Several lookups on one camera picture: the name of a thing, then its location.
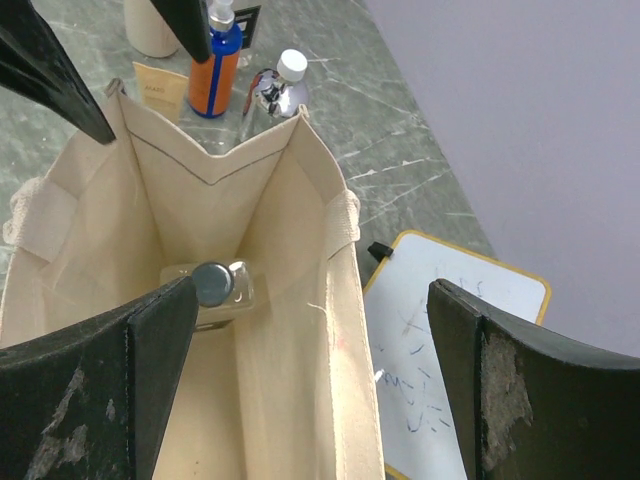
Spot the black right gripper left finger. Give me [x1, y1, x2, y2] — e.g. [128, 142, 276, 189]
[1, 278, 198, 479]

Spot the yellow-framed small whiteboard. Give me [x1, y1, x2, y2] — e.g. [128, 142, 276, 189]
[364, 230, 552, 479]

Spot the cream cylindrical bottle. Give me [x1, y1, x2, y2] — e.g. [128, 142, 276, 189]
[123, 0, 180, 58]

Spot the beige squeeze tube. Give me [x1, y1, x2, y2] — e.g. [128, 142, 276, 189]
[132, 62, 188, 124]

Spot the cream canvas tote bag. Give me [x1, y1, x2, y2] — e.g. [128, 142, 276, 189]
[1, 80, 384, 479]

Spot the clear bottle with dark cap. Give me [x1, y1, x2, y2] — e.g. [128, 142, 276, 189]
[159, 258, 256, 331]

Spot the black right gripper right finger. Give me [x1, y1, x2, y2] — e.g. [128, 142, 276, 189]
[428, 278, 640, 480]

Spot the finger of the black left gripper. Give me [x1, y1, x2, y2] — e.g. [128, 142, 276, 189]
[1, 0, 116, 143]
[152, 0, 212, 63]

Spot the orange blue spray bottle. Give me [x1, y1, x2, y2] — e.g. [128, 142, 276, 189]
[187, 0, 243, 118]

